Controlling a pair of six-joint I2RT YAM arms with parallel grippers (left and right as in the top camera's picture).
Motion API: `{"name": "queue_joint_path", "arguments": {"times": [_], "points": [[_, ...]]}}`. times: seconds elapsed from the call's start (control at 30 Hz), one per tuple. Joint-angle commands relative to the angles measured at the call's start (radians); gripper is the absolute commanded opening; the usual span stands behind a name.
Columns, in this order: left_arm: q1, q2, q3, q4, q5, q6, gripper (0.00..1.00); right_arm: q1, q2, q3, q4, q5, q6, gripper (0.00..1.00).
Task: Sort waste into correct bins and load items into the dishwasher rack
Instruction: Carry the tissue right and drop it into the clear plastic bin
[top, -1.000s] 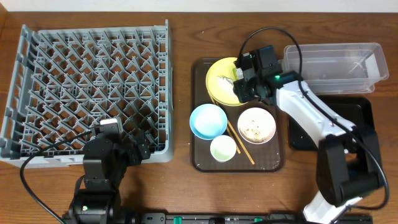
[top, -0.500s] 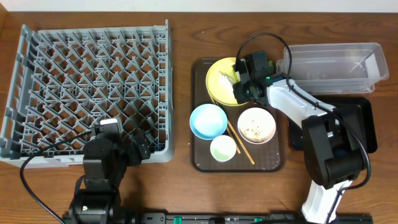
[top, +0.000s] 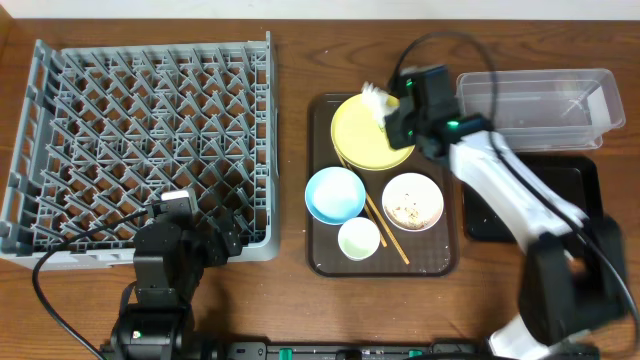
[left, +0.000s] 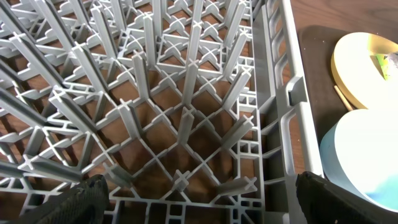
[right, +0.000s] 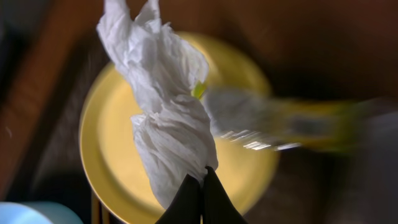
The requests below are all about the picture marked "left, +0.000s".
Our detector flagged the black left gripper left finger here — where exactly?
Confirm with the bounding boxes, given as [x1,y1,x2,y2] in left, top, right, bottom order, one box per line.
[10,174,109,224]

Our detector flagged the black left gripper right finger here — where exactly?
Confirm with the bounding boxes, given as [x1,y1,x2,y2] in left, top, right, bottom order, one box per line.
[295,171,397,224]

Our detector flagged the light blue bowl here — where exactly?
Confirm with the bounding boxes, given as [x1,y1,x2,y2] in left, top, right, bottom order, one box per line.
[320,109,397,212]

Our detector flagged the green snack wrapper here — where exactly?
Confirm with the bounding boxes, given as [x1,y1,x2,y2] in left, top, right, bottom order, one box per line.
[376,52,397,82]

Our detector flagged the grey plastic dishwasher rack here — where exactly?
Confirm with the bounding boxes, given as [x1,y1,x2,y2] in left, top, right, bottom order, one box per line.
[1,0,322,223]

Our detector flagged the dark brown serving tray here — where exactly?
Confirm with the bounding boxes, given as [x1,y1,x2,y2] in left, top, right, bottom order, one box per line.
[295,24,355,147]

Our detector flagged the wooden chopstick with pattern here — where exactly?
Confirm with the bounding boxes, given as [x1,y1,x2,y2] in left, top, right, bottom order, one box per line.
[333,85,353,111]

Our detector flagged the yellow plate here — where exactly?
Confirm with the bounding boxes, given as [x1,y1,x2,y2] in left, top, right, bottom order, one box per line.
[331,32,397,109]

